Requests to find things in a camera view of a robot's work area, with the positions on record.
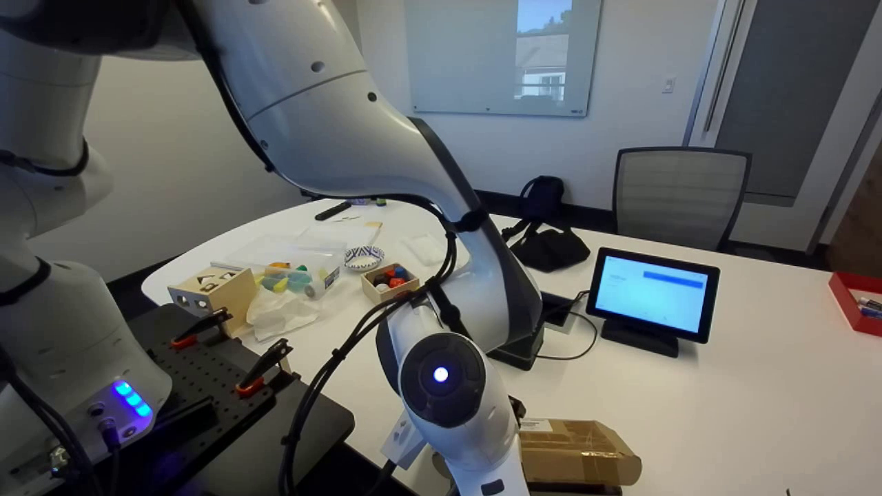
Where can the brown cardboard box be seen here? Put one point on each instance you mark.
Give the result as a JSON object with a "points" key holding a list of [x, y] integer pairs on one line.
{"points": [[578, 454]]}

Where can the black cube speaker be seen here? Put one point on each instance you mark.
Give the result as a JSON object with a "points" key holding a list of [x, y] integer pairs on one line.
{"points": [[523, 354]]}

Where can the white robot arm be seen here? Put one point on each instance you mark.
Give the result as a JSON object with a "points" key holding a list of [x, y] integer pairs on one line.
{"points": [[300, 93]]}

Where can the small wooden block box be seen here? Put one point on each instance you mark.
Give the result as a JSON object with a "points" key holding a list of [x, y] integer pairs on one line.
{"points": [[389, 283]]}

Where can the red box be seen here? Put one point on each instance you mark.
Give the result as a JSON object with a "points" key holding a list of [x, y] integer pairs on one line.
{"points": [[852, 294]]}

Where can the black bag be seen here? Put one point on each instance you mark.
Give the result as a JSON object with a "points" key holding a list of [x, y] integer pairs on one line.
{"points": [[538, 242]]}

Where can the black remote control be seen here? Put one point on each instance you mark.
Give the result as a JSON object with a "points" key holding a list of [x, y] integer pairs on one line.
{"points": [[334, 212]]}

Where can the black square table socket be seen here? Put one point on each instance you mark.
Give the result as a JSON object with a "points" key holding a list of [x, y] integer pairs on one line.
{"points": [[559, 311]]}

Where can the clear plastic toy container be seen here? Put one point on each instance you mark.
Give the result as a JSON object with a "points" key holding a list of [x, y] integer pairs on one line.
{"points": [[300, 279]]}

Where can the glass whiteboard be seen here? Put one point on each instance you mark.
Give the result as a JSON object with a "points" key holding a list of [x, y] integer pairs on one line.
{"points": [[502, 57]]}

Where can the black tablet display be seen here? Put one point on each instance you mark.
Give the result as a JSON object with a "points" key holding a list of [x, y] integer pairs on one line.
{"points": [[651, 301]]}

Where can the wooden shape sorter cube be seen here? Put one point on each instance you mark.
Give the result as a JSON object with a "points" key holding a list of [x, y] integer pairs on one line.
{"points": [[218, 287]]}

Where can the black orange clamp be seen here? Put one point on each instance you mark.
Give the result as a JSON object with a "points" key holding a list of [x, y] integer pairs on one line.
{"points": [[198, 329], [265, 362]]}

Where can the grey mesh office chair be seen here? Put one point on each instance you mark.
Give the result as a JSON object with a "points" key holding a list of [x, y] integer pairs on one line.
{"points": [[679, 195]]}

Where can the black mounting plate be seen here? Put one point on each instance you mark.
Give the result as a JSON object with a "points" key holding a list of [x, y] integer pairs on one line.
{"points": [[209, 439]]}

